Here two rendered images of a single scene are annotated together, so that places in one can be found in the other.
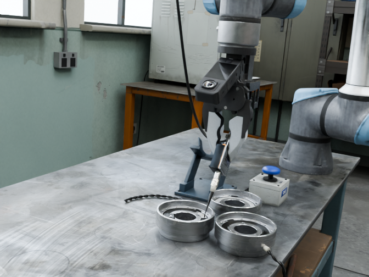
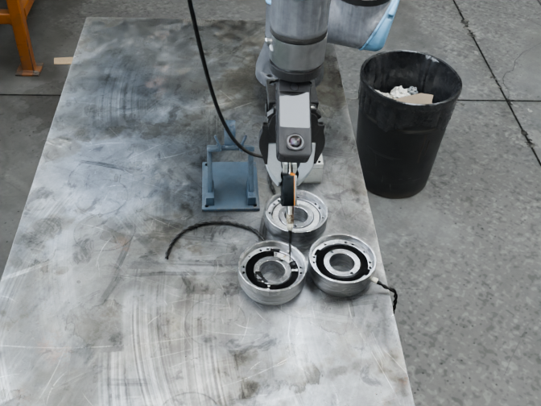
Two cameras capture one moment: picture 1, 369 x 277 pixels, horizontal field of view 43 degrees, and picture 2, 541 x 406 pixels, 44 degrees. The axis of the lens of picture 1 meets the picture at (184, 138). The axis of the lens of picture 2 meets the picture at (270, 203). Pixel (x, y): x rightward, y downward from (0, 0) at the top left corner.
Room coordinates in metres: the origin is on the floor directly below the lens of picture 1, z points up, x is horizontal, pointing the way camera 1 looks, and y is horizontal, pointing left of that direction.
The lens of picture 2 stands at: (0.20, 0.37, 1.61)
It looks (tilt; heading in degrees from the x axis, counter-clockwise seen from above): 43 degrees down; 328
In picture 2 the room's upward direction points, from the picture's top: 3 degrees clockwise
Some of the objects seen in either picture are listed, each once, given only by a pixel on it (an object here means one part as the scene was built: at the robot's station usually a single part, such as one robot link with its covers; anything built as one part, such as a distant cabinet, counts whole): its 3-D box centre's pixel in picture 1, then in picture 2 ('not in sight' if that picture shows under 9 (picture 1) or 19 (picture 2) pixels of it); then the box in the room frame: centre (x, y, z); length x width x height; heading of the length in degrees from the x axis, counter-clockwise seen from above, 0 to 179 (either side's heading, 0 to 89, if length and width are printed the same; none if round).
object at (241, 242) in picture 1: (245, 233); (340, 266); (0.75, -0.12, 0.82); 0.10 x 0.10 x 0.04
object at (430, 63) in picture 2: not in sight; (399, 128); (1.60, -1.04, 0.21); 0.34 x 0.34 x 0.43
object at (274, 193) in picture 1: (269, 188); (301, 159); (1.00, -0.20, 0.82); 0.08 x 0.07 x 0.05; 152
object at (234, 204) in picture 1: (234, 207); (295, 218); (0.87, -0.11, 0.82); 0.10 x 0.10 x 0.04
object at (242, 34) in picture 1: (236, 35); (295, 46); (0.87, -0.08, 1.15); 0.08 x 0.08 x 0.05
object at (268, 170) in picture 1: (270, 177); not in sight; (0.99, -0.20, 0.85); 0.04 x 0.04 x 0.05
